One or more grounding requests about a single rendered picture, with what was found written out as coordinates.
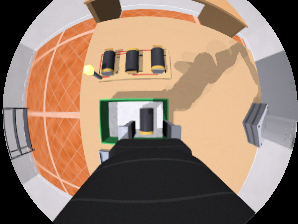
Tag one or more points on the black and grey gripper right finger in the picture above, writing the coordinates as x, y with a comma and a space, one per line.
170, 130

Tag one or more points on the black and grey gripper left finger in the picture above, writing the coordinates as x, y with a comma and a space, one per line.
127, 131

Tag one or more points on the black battery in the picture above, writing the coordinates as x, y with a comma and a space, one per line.
146, 121
108, 61
132, 60
157, 59

